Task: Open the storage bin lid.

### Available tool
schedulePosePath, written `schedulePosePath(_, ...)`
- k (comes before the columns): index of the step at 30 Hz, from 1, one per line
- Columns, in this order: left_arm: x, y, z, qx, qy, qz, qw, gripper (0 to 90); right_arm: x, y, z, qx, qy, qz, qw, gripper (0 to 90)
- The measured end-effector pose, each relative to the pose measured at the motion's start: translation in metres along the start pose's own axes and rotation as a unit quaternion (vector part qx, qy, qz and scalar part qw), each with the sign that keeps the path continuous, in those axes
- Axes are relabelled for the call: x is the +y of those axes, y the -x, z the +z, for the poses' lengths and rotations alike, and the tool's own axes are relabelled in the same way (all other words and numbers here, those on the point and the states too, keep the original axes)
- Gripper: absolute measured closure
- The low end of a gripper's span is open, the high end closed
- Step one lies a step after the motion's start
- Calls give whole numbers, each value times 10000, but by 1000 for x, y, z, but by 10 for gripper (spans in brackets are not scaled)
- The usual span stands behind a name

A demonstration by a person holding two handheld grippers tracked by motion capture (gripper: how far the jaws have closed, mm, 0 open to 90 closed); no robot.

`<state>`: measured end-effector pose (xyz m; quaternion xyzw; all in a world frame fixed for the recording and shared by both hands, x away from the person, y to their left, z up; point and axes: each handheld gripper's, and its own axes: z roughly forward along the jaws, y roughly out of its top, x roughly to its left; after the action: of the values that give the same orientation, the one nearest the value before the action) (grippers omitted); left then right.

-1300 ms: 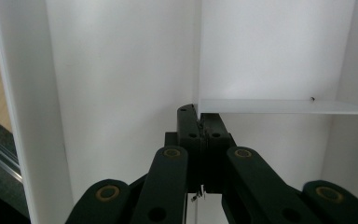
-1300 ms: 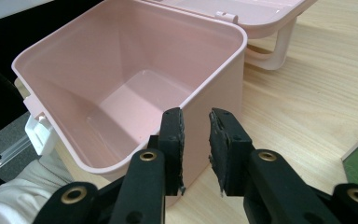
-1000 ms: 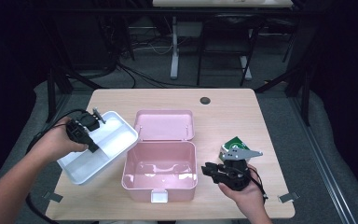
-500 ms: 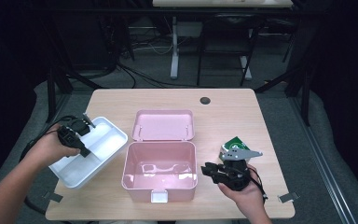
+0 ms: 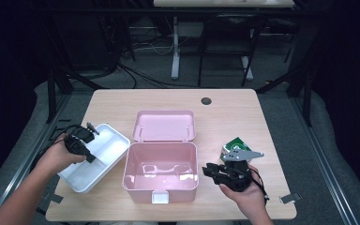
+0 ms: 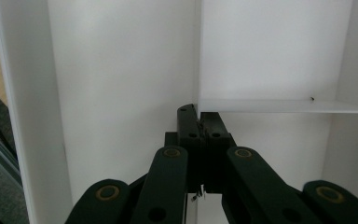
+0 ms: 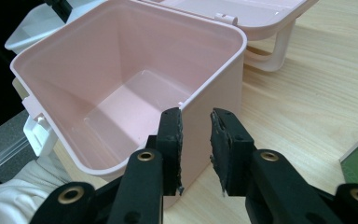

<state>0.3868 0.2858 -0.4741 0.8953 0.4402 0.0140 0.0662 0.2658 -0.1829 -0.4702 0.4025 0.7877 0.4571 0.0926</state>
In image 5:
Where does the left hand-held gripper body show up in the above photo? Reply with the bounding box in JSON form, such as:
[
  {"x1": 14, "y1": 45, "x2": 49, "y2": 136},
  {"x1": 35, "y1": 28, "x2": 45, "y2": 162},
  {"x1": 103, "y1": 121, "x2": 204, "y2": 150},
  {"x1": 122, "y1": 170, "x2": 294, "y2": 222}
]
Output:
[{"x1": 64, "y1": 122, "x2": 101, "y2": 157}]

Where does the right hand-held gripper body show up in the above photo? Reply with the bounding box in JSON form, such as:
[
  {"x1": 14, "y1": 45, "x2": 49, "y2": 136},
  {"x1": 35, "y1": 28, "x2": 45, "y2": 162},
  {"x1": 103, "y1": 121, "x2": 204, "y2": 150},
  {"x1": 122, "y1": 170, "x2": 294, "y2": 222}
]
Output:
[{"x1": 217, "y1": 149, "x2": 265, "y2": 192}]

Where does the white divided tray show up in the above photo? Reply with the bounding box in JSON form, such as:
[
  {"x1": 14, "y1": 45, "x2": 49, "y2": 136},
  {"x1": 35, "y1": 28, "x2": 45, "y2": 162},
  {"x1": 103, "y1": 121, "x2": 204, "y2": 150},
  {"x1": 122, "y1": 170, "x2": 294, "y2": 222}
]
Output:
[{"x1": 57, "y1": 123, "x2": 131, "y2": 194}]

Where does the green and white packet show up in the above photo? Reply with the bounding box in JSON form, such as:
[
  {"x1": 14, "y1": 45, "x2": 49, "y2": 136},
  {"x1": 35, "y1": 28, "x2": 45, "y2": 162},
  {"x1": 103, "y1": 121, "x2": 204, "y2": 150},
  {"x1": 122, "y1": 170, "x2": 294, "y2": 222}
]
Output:
[{"x1": 219, "y1": 136, "x2": 252, "y2": 163}]

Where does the pink storage box with lid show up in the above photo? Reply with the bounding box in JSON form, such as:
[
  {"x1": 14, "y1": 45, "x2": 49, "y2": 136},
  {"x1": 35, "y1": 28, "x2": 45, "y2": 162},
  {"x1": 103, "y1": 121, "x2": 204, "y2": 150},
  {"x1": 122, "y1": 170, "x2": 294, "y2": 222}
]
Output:
[{"x1": 121, "y1": 109, "x2": 200, "y2": 204}]

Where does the person's left hand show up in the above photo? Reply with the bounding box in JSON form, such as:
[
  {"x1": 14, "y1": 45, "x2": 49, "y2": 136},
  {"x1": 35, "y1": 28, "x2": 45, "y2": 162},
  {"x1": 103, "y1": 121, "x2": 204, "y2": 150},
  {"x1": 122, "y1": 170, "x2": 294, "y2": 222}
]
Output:
[{"x1": 38, "y1": 133, "x2": 87, "y2": 176}]

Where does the person's right hand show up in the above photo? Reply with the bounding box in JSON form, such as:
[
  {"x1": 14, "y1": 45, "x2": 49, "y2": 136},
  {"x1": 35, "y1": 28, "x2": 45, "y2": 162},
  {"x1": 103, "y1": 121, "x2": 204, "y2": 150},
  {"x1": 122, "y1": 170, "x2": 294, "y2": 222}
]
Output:
[{"x1": 218, "y1": 165, "x2": 268, "y2": 219}]

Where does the grey metal table clip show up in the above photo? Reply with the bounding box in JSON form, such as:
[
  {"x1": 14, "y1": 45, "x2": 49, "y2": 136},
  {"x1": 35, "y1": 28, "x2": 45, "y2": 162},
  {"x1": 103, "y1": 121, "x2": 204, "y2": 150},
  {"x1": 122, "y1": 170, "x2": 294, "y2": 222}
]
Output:
[
  {"x1": 278, "y1": 192, "x2": 303, "y2": 204},
  {"x1": 43, "y1": 191, "x2": 64, "y2": 204}
]

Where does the black metal stand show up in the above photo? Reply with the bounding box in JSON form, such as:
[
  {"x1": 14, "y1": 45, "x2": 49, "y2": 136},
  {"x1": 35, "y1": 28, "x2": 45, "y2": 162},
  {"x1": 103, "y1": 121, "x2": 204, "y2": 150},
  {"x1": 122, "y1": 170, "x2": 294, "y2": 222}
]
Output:
[
  {"x1": 256, "y1": 67, "x2": 314, "y2": 128},
  {"x1": 45, "y1": 67, "x2": 104, "y2": 124}
]

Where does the white desk leg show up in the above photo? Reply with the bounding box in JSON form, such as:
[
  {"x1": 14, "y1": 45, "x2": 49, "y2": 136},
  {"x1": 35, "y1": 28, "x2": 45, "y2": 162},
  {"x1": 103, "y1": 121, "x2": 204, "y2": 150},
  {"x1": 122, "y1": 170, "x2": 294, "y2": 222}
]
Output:
[
  {"x1": 171, "y1": 15, "x2": 181, "y2": 81},
  {"x1": 242, "y1": 29, "x2": 254, "y2": 82}
]

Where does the black horizontal metal bar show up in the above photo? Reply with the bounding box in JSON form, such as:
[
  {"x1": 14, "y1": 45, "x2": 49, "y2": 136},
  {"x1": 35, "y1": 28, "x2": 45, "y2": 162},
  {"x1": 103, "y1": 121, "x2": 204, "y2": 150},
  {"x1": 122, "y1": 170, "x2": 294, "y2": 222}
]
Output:
[{"x1": 37, "y1": 7, "x2": 326, "y2": 17}]

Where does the black chair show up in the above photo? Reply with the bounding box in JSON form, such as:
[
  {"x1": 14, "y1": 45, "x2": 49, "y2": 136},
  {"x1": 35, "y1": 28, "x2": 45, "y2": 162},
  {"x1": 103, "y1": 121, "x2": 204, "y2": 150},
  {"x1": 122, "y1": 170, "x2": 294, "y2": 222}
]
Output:
[{"x1": 197, "y1": 13, "x2": 268, "y2": 88}]

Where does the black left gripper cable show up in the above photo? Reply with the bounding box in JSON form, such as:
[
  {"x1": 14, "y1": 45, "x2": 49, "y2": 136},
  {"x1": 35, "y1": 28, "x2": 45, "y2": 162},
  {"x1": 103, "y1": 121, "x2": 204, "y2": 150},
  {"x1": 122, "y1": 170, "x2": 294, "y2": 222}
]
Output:
[{"x1": 53, "y1": 124, "x2": 83, "y2": 147}]

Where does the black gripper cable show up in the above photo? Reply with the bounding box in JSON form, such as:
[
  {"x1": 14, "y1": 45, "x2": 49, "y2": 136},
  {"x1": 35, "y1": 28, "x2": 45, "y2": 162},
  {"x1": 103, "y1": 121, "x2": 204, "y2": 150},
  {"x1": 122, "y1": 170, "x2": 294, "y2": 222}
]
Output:
[
  {"x1": 53, "y1": 124, "x2": 83, "y2": 147},
  {"x1": 245, "y1": 168, "x2": 270, "y2": 205}
]

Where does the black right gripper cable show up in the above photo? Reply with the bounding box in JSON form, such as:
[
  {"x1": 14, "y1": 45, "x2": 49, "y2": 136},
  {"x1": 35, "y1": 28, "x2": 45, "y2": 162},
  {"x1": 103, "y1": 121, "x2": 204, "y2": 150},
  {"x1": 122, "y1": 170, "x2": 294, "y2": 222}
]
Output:
[{"x1": 245, "y1": 168, "x2": 270, "y2": 205}]

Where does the grey metal floor rail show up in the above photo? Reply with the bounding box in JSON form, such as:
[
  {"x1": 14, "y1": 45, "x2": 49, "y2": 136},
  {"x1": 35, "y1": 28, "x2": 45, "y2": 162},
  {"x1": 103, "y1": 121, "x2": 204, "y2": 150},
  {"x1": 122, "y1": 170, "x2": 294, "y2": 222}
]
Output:
[
  {"x1": 0, "y1": 93, "x2": 73, "y2": 225},
  {"x1": 290, "y1": 97, "x2": 360, "y2": 225}
]

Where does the white floor cable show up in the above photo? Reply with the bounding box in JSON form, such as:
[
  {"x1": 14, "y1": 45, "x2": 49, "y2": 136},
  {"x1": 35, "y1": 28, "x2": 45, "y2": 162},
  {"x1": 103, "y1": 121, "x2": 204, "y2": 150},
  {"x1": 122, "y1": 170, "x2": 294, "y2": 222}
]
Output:
[{"x1": 132, "y1": 37, "x2": 188, "y2": 56}]

